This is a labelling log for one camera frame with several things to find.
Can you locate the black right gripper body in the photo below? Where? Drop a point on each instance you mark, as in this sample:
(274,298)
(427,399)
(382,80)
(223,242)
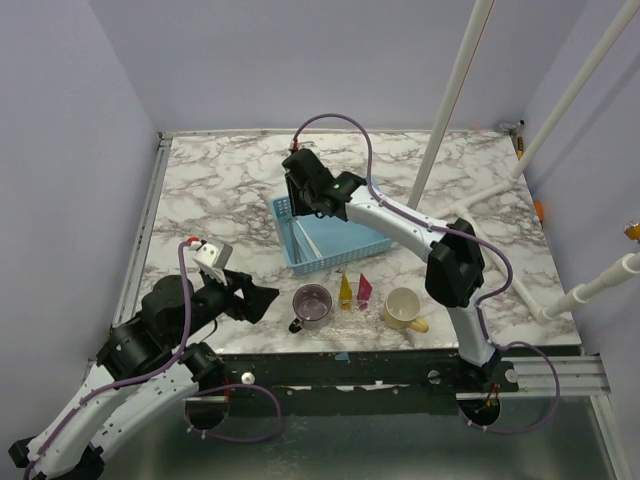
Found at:
(304,195)

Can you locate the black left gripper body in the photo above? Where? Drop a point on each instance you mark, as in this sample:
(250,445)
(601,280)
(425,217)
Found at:
(240,297)

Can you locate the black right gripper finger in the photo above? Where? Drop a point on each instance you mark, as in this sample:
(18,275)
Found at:
(293,195)
(315,207)

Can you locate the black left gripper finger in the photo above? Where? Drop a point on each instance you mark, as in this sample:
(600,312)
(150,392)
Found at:
(256,302)
(238,280)

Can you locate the light blue plastic basket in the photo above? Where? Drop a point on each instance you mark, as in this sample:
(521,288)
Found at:
(339,242)

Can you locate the purple grey mug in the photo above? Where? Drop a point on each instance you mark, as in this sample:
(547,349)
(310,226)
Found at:
(312,305)

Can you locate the yellow toothpaste tube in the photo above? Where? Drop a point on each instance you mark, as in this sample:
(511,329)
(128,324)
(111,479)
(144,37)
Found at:
(345,296)

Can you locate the clear textured glass tray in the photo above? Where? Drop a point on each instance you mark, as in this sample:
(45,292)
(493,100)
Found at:
(357,329)

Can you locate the pink toothpaste tube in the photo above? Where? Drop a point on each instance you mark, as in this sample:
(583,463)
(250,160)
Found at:
(364,292)

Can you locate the yellow ceramic mug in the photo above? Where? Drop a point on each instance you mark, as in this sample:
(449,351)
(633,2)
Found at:
(402,309)

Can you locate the white toothbrush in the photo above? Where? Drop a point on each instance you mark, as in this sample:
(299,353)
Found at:
(311,243)

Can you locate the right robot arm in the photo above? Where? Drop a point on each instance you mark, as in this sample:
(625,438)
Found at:
(451,251)

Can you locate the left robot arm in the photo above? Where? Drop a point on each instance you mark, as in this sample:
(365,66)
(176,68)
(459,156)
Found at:
(146,366)

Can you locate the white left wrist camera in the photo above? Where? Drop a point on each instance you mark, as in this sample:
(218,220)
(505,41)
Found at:
(211,257)

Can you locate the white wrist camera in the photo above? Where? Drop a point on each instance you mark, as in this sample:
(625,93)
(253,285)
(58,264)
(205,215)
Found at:
(310,145)
(211,257)

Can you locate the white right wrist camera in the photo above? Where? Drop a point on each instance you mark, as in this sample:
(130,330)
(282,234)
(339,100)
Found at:
(310,145)

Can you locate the aluminium table edge rail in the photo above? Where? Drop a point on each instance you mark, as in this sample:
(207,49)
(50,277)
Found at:
(140,220)

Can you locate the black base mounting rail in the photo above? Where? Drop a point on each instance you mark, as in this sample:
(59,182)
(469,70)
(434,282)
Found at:
(351,383)

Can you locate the white pvc pipe frame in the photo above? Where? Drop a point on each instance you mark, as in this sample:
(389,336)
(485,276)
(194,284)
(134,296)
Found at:
(623,269)

